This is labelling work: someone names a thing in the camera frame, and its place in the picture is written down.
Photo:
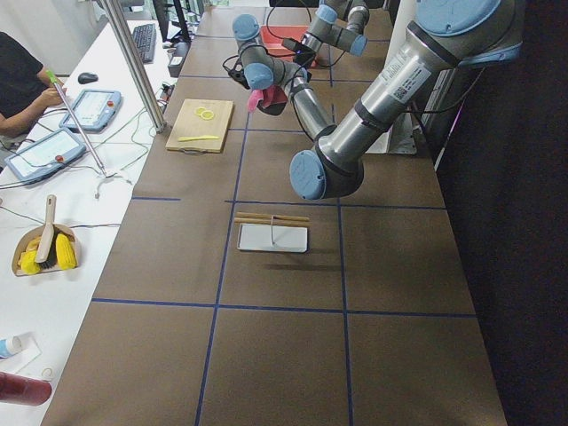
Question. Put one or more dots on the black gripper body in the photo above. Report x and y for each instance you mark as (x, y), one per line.
(274, 106)
(309, 58)

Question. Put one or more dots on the magenta cleaning cloth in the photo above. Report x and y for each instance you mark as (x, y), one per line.
(271, 101)

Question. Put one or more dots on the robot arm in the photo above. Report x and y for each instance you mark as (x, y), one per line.
(442, 35)
(339, 24)

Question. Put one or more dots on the pink plastic bin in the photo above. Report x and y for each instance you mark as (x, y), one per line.
(273, 37)

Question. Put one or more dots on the front lemon slice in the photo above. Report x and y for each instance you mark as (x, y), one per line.
(207, 115)

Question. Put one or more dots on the bamboo cutting board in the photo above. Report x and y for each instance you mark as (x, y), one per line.
(189, 124)

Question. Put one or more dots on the yellow plastic knife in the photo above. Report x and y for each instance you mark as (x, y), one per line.
(196, 138)

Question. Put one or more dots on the black keyboard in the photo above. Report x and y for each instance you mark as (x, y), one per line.
(144, 38)

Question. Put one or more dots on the white mounting column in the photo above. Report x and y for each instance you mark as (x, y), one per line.
(399, 138)

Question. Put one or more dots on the far teach pendant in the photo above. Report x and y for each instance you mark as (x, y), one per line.
(95, 109)

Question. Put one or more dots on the teach pendant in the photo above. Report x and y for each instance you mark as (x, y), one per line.
(46, 156)
(95, 109)

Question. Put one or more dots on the black computer mouse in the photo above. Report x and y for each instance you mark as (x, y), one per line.
(86, 77)

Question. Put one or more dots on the white towel rack stand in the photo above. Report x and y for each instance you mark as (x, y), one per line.
(272, 233)

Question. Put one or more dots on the metal rod with claw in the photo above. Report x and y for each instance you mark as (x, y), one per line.
(105, 176)

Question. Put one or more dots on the near teach pendant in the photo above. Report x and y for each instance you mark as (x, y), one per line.
(46, 156)

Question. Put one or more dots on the seated person in black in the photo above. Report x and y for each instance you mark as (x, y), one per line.
(26, 89)

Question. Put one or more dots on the yellow toy corn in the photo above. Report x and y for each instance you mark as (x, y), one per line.
(65, 252)

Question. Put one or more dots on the beige dustpan with brush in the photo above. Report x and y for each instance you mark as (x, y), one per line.
(36, 251)

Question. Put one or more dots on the red bottle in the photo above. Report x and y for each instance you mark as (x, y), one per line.
(20, 390)

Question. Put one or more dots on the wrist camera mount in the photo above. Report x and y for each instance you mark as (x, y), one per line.
(293, 45)

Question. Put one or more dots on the aluminium frame post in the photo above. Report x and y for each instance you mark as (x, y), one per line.
(123, 36)

